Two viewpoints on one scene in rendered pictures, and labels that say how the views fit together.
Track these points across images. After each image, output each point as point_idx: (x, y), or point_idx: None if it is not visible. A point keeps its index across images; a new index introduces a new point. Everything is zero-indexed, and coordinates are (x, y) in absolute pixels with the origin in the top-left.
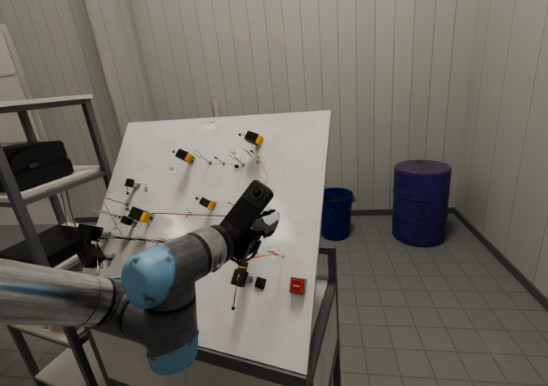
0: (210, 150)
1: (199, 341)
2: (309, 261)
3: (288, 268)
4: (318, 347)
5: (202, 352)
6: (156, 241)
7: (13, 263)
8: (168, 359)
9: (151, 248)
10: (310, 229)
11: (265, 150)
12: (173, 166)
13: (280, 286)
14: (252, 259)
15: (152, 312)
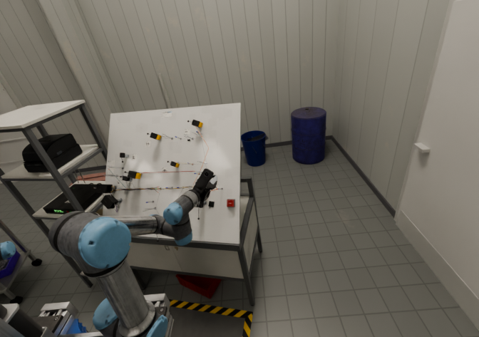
0: (171, 130)
1: None
2: (235, 189)
3: (225, 194)
4: (244, 231)
5: None
6: (150, 189)
7: (127, 216)
8: (183, 239)
9: (172, 204)
10: (234, 173)
11: (204, 129)
12: (148, 142)
13: (222, 204)
14: None
15: (176, 225)
